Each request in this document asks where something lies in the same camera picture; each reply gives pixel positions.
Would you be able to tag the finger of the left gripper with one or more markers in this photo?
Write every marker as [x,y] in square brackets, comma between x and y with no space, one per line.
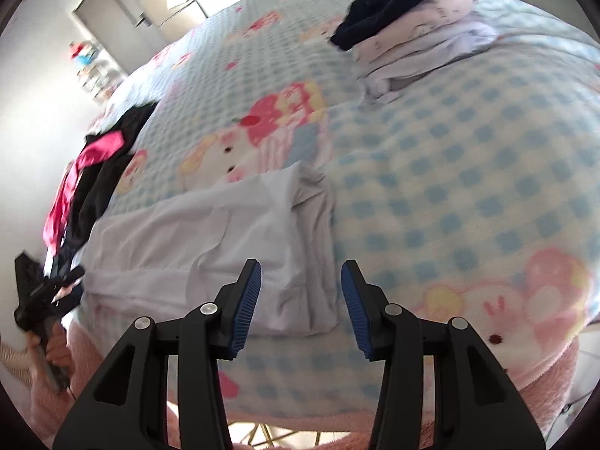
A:
[63,284]

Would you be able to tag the blue checkered cartoon blanket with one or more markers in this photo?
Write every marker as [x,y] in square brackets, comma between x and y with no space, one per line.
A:
[475,193]

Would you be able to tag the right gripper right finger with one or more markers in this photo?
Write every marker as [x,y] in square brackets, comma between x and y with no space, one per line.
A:
[476,406]

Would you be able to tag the pink garment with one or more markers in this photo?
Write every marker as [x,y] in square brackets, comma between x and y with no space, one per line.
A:
[92,154]

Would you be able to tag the white shelf with trinkets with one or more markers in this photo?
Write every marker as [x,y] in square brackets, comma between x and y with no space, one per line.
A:
[100,79]

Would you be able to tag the light grey navy-trimmed t-shirt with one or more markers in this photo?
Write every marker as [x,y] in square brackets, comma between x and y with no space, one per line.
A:
[175,255]

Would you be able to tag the operator left hand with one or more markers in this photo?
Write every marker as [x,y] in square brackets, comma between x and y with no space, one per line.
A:
[54,348]

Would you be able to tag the white folded clothes stack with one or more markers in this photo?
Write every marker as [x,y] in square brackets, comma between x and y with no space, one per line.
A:
[432,35]

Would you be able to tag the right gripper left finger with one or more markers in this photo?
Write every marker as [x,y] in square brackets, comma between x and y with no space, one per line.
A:
[124,405]

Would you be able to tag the red blue plush toy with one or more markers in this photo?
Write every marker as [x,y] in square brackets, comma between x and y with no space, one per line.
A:
[84,53]

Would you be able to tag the white wardrobe door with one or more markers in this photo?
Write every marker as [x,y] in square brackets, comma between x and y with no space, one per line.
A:
[123,29]

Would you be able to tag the black garment pile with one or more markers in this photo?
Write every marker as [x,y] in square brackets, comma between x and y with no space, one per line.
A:
[97,184]

